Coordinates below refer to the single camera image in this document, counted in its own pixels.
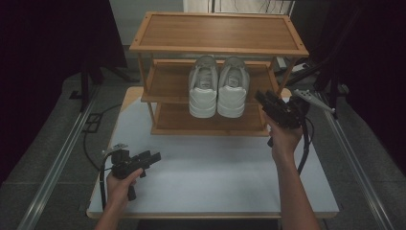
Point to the wooden shoe rack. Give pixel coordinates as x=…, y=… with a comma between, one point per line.
x=217, y=32

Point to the dark curtain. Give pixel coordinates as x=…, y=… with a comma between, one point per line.
x=41, y=48
x=373, y=57

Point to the white sneaker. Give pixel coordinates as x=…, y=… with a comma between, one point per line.
x=203, y=96
x=232, y=96

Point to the white cabinet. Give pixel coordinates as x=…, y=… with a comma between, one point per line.
x=236, y=5

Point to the metal floor rail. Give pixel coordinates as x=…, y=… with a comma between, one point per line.
x=360, y=166
x=54, y=166

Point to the black metal stand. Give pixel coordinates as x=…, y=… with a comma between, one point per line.
x=84, y=86
x=332, y=86

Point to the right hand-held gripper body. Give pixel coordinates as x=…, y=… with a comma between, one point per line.
x=287, y=111

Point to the white power strip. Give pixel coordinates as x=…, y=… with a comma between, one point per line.
x=300, y=67

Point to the person's right hand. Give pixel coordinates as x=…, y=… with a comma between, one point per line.
x=284, y=140

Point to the person's left hand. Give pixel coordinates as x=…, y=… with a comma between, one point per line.
x=119, y=191

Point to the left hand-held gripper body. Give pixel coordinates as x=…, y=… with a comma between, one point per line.
x=123, y=164

